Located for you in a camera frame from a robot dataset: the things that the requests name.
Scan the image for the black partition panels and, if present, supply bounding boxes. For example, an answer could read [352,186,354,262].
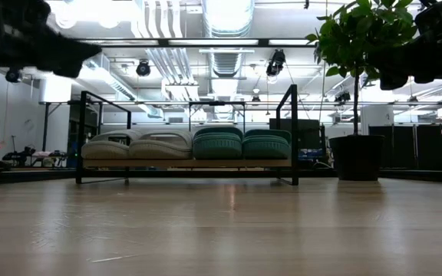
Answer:
[368,118,442,169]

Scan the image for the black plant pot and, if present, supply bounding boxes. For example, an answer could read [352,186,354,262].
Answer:
[328,133,385,182]

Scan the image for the grey rubber slide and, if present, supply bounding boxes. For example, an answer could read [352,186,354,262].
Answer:
[128,129,194,160]
[81,129,143,160]

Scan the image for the person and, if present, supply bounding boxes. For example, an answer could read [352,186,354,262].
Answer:
[20,146,37,164]

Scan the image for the green leafy plant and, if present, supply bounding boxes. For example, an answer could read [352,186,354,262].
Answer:
[305,0,424,136]

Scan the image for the wooden shelf with black frame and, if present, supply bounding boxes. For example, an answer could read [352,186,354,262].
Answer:
[75,84,299,186]

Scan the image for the black background screen box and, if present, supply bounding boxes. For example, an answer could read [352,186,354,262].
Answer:
[269,117,325,160]

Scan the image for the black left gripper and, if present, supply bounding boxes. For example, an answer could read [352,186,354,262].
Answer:
[0,0,103,79]

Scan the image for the green rubber slide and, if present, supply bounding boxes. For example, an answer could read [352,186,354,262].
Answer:
[193,126,244,160]
[242,129,292,160]

